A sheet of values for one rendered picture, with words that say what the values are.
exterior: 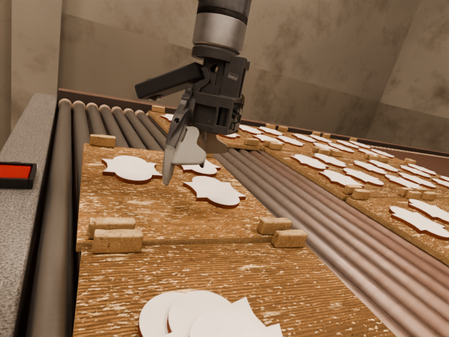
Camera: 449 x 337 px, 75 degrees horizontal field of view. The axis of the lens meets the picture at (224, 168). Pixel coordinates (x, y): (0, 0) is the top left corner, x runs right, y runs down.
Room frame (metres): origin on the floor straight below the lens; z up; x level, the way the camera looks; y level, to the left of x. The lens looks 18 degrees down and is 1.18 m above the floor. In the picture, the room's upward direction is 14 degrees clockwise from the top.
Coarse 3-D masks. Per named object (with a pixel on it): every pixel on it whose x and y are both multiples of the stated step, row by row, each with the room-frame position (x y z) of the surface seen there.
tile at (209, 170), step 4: (204, 164) 0.71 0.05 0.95; (208, 164) 0.72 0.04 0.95; (212, 164) 0.72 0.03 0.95; (184, 168) 0.64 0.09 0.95; (188, 168) 0.65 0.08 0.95; (192, 168) 0.66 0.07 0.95; (196, 168) 0.66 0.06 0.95; (200, 168) 0.67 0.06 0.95; (204, 168) 0.68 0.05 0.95; (208, 168) 0.68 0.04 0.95; (212, 168) 0.69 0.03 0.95; (216, 168) 0.71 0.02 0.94; (184, 172) 0.64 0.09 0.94; (188, 172) 0.65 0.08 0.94; (192, 172) 0.65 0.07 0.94; (196, 172) 0.65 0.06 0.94; (200, 172) 0.65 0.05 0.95; (204, 172) 0.65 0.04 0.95; (208, 172) 0.66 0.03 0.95; (212, 172) 0.67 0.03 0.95; (216, 172) 0.68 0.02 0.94; (204, 176) 0.65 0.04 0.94; (208, 176) 0.65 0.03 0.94; (212, 176) 0.66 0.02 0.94
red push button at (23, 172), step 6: (0, 168) 0.45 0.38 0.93; (6, 168) 0.46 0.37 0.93; (12, 168) 0.46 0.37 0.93; (18, 168) 0.47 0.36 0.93; (24, 168) 0.48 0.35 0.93; (30, 168) 0.48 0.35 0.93; (0, 174) 0.44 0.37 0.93; (6, 174) 0.44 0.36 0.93; (12, 174) 0.45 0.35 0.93; (18, 174) 0.45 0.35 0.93; (24, 174) 0.46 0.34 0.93
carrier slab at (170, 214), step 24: (96, 168) 0.54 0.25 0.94; (96, 192) 0.45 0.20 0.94; (120, 192) 0.47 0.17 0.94; (144, 192) 0.49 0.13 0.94; (168, 192) 0.52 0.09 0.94; (240, 192) 0.61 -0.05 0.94; (96, 216) 0.37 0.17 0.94; (120, 216) 0.39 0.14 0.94; (144, 216) 0.41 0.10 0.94; (168, 216) 0.43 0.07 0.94; (192, 216) 0.45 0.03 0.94; (216, 216) 0.47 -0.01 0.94; (240, 216) 0.49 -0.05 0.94; (264, 216) 0.52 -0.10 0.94; (144, 240) 0.35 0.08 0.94; (168, 240) 0.36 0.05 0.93; (192, 240) 0.38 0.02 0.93; (216, 240) 0.40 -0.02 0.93; (240, 240) 0.42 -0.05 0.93; (264, 240) 0.44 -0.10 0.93
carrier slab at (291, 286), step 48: (96, 288) 0.24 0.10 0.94; (144, 288) 0.26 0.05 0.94; (192, 288) 0.28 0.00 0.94; (240, 288) 0.30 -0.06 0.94; (288, 288) 0.32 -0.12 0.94; (336, 288) 0.35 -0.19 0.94; (96, 336) 0.19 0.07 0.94; (288, 336) 0.24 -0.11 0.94; (336, 336) 0.26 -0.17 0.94; (384, 336) 0.28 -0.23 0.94
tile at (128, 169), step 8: (104, 160) 0.57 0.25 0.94; (112, 160) 0.58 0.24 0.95; (120, 160) 0.59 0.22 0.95; (128, 160) 0.60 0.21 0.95; (136, 160) 0.61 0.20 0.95; (144, 160) 0.63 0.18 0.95; (112, 168) 0.54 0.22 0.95; (120, 168) 0.55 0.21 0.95; (128, 168) 0.56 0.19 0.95; (136, 168) 0.57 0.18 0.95; (144, 168) 0.58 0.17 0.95; (152, 168) 0.59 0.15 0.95; (120, 176) 0.51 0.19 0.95; (128, 176) 0.52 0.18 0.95; (136, 176) 0.53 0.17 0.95; (144, 176) 0.54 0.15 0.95; (152, 176) 0.56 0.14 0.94; (160, 176) 0.57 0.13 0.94; (136, 184) 0.51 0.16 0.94
